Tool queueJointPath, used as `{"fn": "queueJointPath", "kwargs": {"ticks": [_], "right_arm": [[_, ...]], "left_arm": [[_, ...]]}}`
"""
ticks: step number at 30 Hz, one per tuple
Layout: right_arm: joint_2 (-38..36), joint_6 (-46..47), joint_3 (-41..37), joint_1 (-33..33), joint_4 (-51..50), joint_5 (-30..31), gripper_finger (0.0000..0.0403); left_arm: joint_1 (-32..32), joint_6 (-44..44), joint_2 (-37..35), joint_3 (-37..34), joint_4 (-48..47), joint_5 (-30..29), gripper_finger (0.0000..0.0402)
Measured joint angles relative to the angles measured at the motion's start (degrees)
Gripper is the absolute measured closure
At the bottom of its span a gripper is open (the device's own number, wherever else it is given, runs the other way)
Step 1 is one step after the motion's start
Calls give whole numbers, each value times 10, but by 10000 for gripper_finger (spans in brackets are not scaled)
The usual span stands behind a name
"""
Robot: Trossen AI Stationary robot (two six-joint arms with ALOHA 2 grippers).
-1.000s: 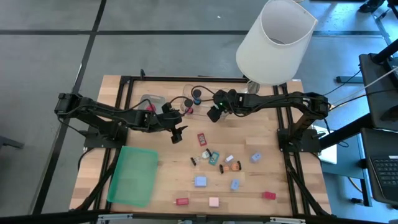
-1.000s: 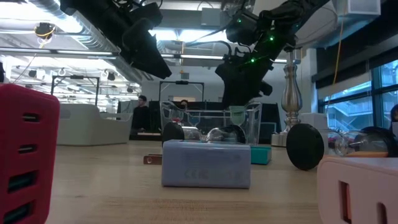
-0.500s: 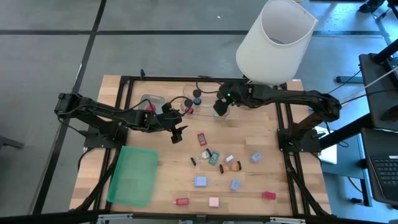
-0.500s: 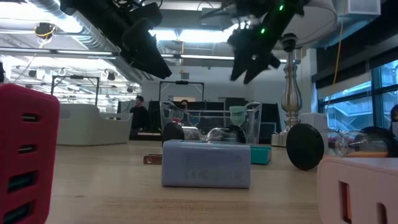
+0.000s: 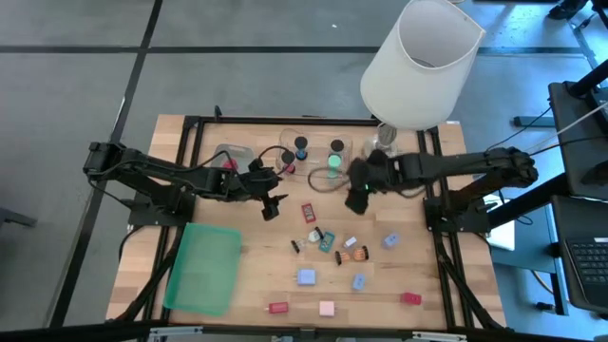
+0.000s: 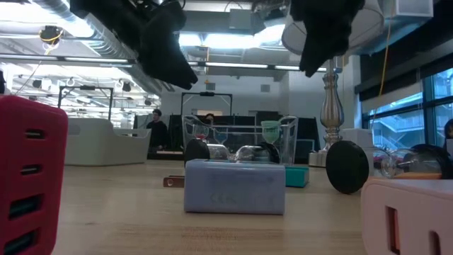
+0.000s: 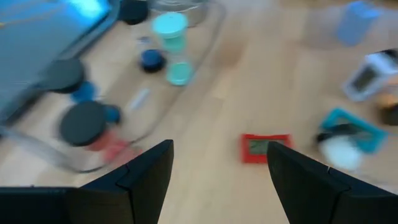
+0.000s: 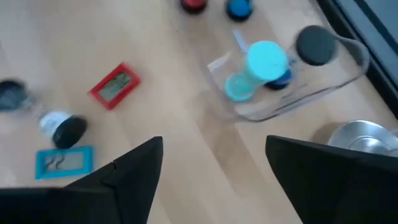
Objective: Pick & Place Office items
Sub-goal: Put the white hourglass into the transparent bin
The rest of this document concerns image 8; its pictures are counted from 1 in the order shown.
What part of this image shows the clear plastic bin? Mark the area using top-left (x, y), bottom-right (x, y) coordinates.
top-left (178, 0), bottom-right (371, 123)

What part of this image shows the white sand hourglass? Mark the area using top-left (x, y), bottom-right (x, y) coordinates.
top-left (0, 79), bottom-right (89, 149)

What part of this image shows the red digital thermometer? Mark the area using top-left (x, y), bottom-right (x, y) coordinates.
top-left (88, 62), bottom-right (141, 111)

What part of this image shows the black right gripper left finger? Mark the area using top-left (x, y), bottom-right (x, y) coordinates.
top-left (0, 136), bottom-right (164, 224)

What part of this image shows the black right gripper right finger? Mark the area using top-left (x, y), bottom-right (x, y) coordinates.
top-left (266, 134), bottom-right (398, 224)

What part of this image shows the light blue sand hourglass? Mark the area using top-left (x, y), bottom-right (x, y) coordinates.
top-left (225, 0), bottom-right (254, 22)

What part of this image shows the teal digital thermometer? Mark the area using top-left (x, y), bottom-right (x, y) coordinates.
top-left (34, 145), bottom-right (94, 180)

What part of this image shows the red sand hourglass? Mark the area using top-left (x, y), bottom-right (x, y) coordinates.
top-left (180, 0), bottom-right (208, 15)

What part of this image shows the dark blue sand hourglass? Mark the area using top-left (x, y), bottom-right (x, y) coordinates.
top-left (264, 24), bottom-right (338, 91)

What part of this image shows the mint green hourglass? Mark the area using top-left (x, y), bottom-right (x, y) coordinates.
top-left (223, 40), bottom-right (290, 103)

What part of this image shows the silver table lamp white shade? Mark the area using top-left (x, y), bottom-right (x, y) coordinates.
top-left (327, 119), bottom-right (398, 158)

